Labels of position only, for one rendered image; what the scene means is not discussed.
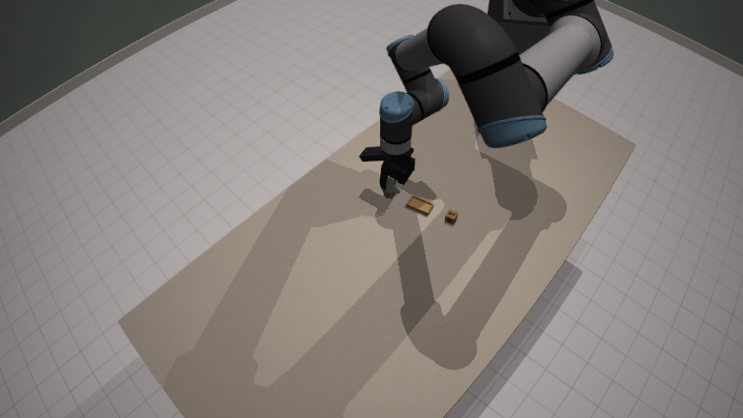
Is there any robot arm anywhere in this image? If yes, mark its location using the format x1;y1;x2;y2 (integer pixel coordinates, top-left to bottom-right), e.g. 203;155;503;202
359;0;613;162

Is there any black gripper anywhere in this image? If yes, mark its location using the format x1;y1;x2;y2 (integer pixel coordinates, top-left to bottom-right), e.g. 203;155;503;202
379;147;415;198

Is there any tan rectangular tray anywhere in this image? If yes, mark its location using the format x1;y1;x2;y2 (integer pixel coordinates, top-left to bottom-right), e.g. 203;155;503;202
406;195;433;216

